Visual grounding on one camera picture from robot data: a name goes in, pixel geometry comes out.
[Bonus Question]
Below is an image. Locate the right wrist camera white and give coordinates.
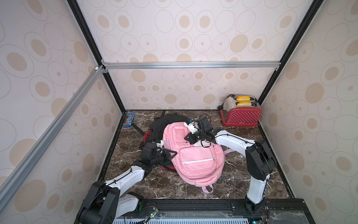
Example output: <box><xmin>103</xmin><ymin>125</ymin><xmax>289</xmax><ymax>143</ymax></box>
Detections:
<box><xmin>184</xmin><ymin>119</ymin><xmax>199</xmax><ymax>134</ymax></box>

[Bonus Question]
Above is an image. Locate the red polka dot toaster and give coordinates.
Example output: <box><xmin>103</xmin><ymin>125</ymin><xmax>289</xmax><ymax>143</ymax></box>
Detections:
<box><xmin>217</xmin><ymin>94</ymin><xmax>262</xmax><ymax>127</ymax></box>

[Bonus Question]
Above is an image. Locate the yellow toast slice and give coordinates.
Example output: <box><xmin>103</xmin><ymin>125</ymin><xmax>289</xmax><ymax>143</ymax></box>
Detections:
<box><xmin>236</xmin><ymin>96</ymin><xmax>252</xmax><ymax>102</ymax></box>
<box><xmin>236</xmin><ymin>101</ymin><xmax>252</xmax><ymax>107</ymax></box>

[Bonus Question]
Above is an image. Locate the front yellow toast slice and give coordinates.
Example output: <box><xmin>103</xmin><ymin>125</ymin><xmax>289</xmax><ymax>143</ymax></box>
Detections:
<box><xmin>236</xmin><ymin>101</ymin><xmax>252</xmax><ymax>107</ymax></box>

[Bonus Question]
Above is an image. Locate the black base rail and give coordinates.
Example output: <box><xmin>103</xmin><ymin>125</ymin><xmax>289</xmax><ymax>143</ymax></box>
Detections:
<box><xmin>82</xmin><ymin>198</ymin><xmax>315</xmax><ymax>224</ymax></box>

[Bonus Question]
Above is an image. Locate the pink backpack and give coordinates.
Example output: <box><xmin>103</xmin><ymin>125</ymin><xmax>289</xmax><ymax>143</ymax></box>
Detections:
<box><xmin>163</xmin><ymin>122</ymin><xmax>233</xmax><ymax>194</ymax></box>

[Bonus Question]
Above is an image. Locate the diagonal aluminium bar left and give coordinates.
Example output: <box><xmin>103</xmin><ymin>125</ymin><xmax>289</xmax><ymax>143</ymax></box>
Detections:
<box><xmin>1</xmin><ymin>65</ymin><xmax>104</xmax><ymax>212</ymax></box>

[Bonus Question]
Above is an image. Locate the horizontal aluminium bar rear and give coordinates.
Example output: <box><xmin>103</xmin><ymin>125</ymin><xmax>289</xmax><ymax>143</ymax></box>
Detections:
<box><xmin>104</xmin><ymin>61</ymin><xmax>281</xmax><ymax>70</ymax></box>

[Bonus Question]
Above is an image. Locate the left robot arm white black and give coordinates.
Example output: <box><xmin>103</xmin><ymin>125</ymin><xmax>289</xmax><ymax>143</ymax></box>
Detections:
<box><xmin>74</xmin><ymin>142</ymin><xmax>177</xmax><ymax>224</ymax></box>

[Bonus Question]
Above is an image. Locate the blue candy packet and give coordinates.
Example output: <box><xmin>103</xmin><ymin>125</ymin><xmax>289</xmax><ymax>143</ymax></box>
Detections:
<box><xmin>123</xmin><ymin>113</ymin><xmax>136</xmax><ymax>127</ymax></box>

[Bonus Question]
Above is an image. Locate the black frame post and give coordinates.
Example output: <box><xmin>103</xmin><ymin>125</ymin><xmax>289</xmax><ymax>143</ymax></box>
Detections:
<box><xmin>258</xmin><ymin>0</ymin><xmax>324</xmax><ymax>105</ymax></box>
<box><xmin>66</xmin><ymin>0</ymin><xmax>126</xmax><ymax>113</ymax></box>

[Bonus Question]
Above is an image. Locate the rear yellow toast slice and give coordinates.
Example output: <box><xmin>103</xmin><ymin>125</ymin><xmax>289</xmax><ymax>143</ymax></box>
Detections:
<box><xmin>236</xmin><ymin>96</ymin><xmax>252</xmax><ymax>102</ymax></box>

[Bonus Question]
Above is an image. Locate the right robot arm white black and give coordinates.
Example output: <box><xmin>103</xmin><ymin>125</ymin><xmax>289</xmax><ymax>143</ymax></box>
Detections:
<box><xmin>184</xmin><ymin>130</ymin><xmax>277</xmax><ymax>215</ymax></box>

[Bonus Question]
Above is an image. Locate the black backpack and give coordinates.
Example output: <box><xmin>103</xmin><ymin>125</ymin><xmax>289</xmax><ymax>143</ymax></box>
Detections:
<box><xmin>131</xmin><ymin>112</ymin><xmax>188</xmax><ymax>150</ymax></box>

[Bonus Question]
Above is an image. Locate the red backpack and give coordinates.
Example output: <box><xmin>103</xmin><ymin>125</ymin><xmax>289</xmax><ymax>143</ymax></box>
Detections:
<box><xmin>141</xmin><ymin>130</ymin><xmax>177</xmax><ymax>173</ymax></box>

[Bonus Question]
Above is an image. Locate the black frame post right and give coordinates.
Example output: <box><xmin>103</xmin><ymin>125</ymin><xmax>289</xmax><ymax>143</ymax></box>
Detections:
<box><xmin>258</xmin><ymin>0</ymin><xmax>324</xmax><ymax>105</ymax></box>

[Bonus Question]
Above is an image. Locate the black frame post left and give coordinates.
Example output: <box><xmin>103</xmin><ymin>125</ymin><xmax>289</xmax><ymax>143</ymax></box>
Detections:
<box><xmin>66</xmin><ymin>0</ymin><xmax>126</xmax><ymax>113</ymax></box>

